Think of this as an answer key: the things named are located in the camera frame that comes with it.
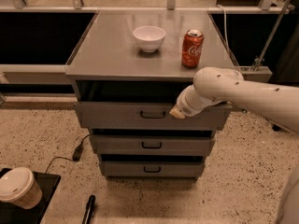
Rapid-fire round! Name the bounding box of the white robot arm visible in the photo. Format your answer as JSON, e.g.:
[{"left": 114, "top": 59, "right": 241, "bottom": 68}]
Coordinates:
[{"left": 170, "top": 67, "right": 299, "bottom": 224}]

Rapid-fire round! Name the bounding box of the grey drawer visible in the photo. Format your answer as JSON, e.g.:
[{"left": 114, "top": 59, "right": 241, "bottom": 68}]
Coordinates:
[
  {"left": 100, "top": 161, "right": 205, "bottom": 178},
  {"left": 90, "top": 135, "right": 215, "bottom": 156},
  {"left": 75, "top": 102, "right": 231, "bottom": 131}
]

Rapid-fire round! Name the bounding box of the white ceramic bowl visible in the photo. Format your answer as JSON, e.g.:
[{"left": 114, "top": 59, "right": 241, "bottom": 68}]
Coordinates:
[{"left": 133, "top": 26, "right": 165, "bottom": 52}]

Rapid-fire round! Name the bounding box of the grey bottom drawer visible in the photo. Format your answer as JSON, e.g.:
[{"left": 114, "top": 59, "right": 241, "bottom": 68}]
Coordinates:
[{"left": 100, "top": 161, "right": 205, "bottom": 178}]

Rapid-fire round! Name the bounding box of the white cable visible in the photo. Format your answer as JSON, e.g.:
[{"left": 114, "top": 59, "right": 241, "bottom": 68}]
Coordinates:
[{"left": 216, "top": 4, "right": 231, "bottom": 53}]

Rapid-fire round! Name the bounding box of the white lidded paper cup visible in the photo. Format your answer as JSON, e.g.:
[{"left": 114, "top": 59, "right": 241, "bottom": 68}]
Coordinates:
[{"left": 0, "top": 167, "right": 43, "bottom": 209}]

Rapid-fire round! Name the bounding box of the black pen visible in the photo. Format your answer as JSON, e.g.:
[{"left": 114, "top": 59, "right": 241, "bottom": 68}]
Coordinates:
[{"left": 82, "top": 195, "right": 95, "bottom": 224}]

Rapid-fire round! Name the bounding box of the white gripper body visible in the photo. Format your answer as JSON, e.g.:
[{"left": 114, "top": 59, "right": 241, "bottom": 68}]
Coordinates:
[{"left": 176, "top": 85, "right": 218, "bottom": 118}]

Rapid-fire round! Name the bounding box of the black power adapter cable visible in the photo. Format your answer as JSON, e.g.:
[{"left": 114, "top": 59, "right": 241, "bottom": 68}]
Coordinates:
[{"left": 45, "top": 133, "right": 91, "bottom": 174}]

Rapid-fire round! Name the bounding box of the grey metal drawer cabinet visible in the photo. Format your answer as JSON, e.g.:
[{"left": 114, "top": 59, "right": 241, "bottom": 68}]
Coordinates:
[{"left": 64, "top": 8, "right": 241, "bottom": 181}]

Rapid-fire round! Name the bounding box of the metal rail frame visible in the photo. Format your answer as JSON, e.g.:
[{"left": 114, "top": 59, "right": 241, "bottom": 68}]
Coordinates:
[{"left": 0, "top": 0, "right": 299, "bottom": 87}]

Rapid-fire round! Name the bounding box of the grey top drawer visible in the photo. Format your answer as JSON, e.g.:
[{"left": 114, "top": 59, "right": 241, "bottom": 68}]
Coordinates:
[{"left": 75, "top": 102, "right": 231, "bottom": 131}]

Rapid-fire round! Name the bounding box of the black tray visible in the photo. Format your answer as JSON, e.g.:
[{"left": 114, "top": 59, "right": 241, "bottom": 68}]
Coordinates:
[{"left": 0, "top": 168, "right": 61, "bottom": 224}]

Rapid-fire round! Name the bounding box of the red cola can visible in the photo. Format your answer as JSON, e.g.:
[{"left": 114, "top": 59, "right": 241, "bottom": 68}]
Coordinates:
[{"left": 181, "top": 29, "right": 204, "bottom": 68}]

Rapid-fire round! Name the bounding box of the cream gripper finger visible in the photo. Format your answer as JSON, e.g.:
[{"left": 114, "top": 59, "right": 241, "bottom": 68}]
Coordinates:
[{"left": 169, "top": 105, "right": 185, "bottom": 119}]

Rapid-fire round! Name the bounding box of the grey middle drawer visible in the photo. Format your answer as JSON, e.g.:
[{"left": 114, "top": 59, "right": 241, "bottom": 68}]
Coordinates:
[{"left": 90, "top": 135, "right": 215, "bottom": 156}]

